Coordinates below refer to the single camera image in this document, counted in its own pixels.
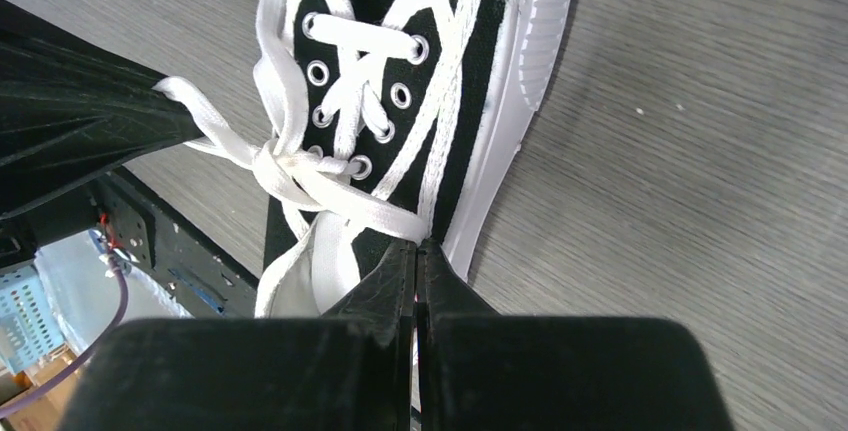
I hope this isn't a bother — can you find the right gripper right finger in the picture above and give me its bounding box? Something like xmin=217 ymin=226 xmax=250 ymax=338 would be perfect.
xmin=416 ymin=242 xmax=733 ymax=430

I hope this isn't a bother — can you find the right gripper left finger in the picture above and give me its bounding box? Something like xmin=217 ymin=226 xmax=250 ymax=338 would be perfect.
xmin=60 ymin=242 xmax=416 ymax=430

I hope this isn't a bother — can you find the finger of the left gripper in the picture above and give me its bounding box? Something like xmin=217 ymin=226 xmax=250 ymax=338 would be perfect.
xmin=1 ymin=1 xmax=173 ymax=169
xmin=1 ymin=106 xmax=201 ymax=220

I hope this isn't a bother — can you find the black white sneaker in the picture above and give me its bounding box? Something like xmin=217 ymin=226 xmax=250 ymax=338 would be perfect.
xmin=156 ymin=0 xmax=571 ymax=317

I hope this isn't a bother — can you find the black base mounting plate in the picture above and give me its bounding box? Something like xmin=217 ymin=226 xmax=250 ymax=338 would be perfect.
xmin=86 ymin=167 xmax=258 ymax=318

